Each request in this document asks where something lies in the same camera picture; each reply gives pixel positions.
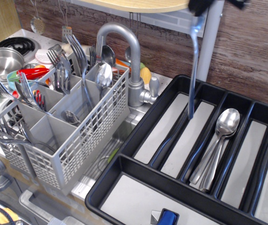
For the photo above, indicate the black cutlery tray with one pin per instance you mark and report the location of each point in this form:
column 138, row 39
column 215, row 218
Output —
column 151, row 170

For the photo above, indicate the steel spoon upright in basket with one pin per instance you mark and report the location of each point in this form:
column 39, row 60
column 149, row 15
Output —
column 103, row 78

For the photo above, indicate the hanging metal spatula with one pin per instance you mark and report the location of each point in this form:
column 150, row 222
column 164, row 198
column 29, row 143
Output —
column 66, row 29

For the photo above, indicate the steel spoon behind basket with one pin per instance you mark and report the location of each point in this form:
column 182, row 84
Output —
column 108, row 55

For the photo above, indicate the pink round toy dish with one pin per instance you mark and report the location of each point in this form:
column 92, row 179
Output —
column 41, row 56

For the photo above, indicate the light wooden shelf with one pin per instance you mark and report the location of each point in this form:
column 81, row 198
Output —
column 142, row 6

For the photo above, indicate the tall steel fork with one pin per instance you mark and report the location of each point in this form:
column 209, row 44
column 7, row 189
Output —
column 82, row 63

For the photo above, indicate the yellow toy corn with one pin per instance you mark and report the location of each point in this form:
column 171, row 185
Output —
column 145, row 73

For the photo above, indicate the big steel spoon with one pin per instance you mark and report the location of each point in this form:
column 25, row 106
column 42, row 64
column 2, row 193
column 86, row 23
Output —
column 196, row 25

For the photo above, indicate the steel fork bundle front left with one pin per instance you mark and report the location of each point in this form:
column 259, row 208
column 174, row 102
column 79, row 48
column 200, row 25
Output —
column 11, row 136

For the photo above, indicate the blue object at bottom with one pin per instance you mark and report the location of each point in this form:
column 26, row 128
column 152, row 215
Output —
column 168, row 217

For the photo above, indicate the black stove burner coil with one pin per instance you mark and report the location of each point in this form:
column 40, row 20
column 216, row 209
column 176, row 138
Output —
column 21, row 44

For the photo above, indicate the grey plastic cutlery basket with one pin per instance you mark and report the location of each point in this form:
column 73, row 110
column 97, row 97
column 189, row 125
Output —
column 66, row 150

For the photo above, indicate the grey metal faucet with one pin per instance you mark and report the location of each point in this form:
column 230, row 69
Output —
column 138, row 95

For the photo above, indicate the small spoon inside basket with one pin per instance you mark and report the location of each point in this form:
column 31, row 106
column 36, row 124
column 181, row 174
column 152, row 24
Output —
column 70, row 117

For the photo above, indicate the red toy pepper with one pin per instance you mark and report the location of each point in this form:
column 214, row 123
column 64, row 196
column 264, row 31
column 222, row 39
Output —
column 34, row 73

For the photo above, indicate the steel cooking pot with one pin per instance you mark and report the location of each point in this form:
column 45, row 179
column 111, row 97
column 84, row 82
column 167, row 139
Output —
column 10, row 61

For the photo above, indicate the stack of steel spoons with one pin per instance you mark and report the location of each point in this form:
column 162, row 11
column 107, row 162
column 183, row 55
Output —
column 226, row 126

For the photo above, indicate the steel forks middle compartment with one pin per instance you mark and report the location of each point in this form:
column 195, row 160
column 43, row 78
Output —
column 62, row 74

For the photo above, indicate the long fork leaning left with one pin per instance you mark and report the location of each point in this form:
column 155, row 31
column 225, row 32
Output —
column 25, row 94

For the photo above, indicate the hanging round metal strainer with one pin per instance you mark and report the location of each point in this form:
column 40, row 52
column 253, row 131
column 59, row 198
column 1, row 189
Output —
column 37, row 24

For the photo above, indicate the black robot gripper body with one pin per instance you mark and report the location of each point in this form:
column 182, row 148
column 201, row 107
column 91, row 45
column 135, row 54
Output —
column 198, row 7

